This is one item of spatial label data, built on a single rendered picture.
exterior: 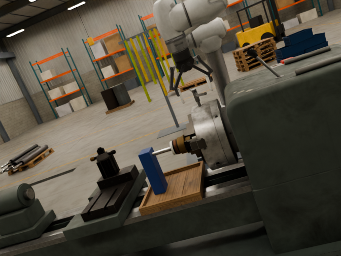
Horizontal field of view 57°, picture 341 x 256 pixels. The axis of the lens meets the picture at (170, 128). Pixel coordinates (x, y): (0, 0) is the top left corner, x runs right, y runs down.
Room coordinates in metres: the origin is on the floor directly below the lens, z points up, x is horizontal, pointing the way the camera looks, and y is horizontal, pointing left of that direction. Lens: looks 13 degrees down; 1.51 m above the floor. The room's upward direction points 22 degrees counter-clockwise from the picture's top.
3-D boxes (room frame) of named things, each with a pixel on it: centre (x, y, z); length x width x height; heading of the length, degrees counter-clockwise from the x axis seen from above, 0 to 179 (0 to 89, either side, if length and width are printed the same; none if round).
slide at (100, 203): (1.58, 0.41, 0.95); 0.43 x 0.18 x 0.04; 166
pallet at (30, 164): (9.17, 4.16, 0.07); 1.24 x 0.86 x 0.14; 167
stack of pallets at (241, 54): (10.63, -3.58, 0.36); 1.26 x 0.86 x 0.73; 92
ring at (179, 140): (1.46, -0.03, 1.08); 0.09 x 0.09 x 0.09; 76
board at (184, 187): (1.49, 0.09, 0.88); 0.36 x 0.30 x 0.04; 166
